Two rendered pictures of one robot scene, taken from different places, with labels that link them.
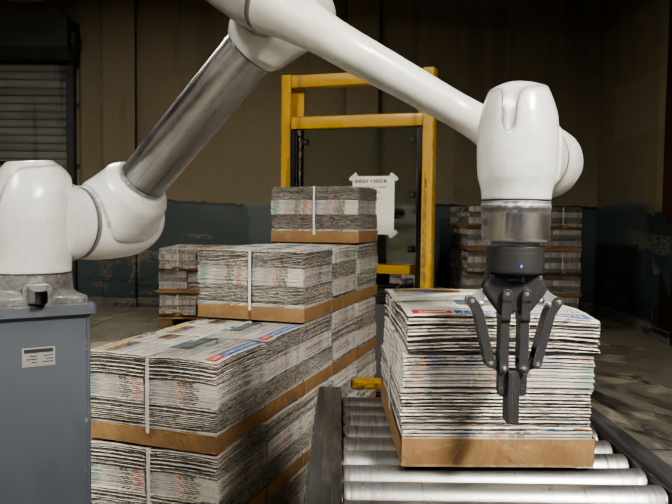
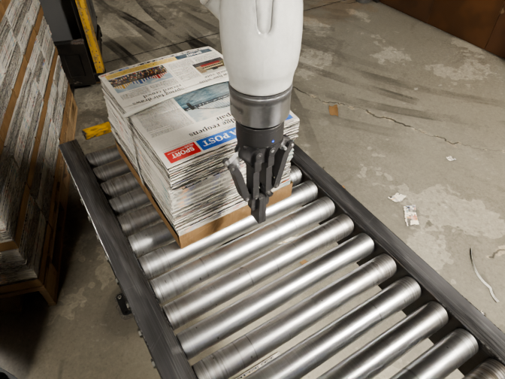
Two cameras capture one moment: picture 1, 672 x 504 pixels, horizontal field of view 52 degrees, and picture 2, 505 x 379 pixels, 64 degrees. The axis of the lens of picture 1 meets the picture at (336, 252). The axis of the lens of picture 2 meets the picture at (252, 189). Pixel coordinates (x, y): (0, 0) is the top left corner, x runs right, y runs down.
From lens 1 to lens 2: 59 cm
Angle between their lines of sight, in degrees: 51
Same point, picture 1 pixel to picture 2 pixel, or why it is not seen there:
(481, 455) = (229, 220)
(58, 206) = not seen: outside the picture
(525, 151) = (282, 55)
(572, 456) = (280, 196)
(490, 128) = (244, 30)
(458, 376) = (210, 186)
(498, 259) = (253, 138)
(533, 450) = not seen: hidden behind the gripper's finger
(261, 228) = not seen: outside the picture
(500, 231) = (256, 122)
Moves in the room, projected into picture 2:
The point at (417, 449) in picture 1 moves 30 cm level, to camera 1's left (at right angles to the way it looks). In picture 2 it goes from (190, 237) to (37, 307)
